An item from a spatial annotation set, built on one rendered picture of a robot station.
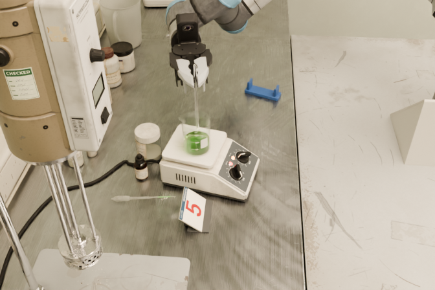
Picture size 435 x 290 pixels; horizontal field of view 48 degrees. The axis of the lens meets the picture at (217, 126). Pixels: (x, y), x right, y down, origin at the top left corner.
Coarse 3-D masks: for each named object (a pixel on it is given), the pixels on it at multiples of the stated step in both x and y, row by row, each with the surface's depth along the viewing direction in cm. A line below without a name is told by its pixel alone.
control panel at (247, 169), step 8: (232, 144) 113; (232, 152) 112; (224, 160) 109; (232, 160) 110; (256, 160) 114; (224, 168) 108; (248, 168) 111; (224, 176) 106; (248, 176) 110; (240, 184) 107; (248, 184) 108
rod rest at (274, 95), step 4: (248, 84) 139; (248, 88) 139; (252, 88) 141; (256, 88) 140; (260, 88) 140; (264, 88) 140; (276, 88) 137; (248, 92) 140; (252, 92) 139; (256, 92) 139; (260, 92) 139; (264, 92) 139; (268, 92) 139; (272, 92) 139; (276, 92) 137; (260, 96) 139; (264, 96) 138; (268, 96) 138; (272, 96) 137; (276, 96) 137; (276, 100) 137
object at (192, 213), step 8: (192, 192) 107; (192, 200) 105; (200, 200) 107; (184, 208) 102; (192, 208) 104; (200, 208) 105; (184, 216) 101; (192, 216) 102; (200, 216) 104; (192, 224) 101; (200, 224) 103
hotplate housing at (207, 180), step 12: (228, 144) 113; (168, 168) 108; (180, 168) 107; (192, 168) 107; (204, 168) 107; (216, 168) 107; (168, 180) 111; (180, 180) 109; (192, 180) 108; (204, 180) 107; (216, 180) 106; (252, 180) 111; (204, 192) 110; (216, 192) 108; (228, 192) 107; (240, 192) 106
